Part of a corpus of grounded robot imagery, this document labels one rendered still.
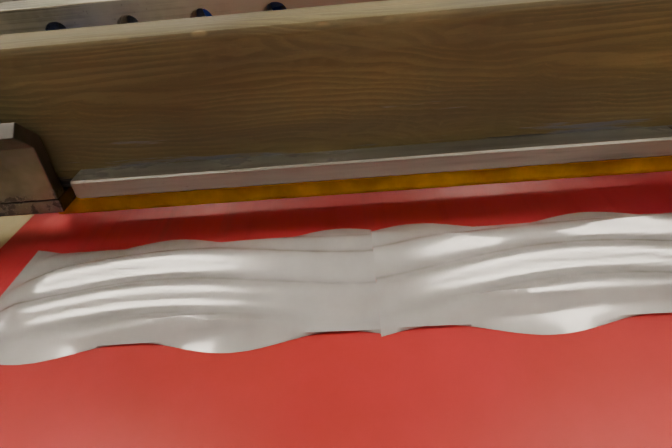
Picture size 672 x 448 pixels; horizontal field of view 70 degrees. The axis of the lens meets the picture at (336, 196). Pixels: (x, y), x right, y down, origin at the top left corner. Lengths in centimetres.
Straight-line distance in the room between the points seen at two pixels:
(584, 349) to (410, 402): 7
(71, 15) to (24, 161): 27
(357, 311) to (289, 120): 10
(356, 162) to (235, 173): 6
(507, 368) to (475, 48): 14
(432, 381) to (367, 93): 13
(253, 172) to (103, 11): 30
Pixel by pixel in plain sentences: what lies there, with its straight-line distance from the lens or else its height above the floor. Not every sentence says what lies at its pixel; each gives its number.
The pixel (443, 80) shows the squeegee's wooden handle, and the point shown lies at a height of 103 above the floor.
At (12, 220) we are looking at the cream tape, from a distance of 35.
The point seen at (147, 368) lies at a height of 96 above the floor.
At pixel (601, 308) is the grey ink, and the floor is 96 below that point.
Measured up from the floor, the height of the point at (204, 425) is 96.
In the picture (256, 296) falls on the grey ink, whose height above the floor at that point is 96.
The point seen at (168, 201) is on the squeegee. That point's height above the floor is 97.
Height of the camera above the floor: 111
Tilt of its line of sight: 32 degrees down
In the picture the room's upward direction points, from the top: 6 degrees counter-clockwise
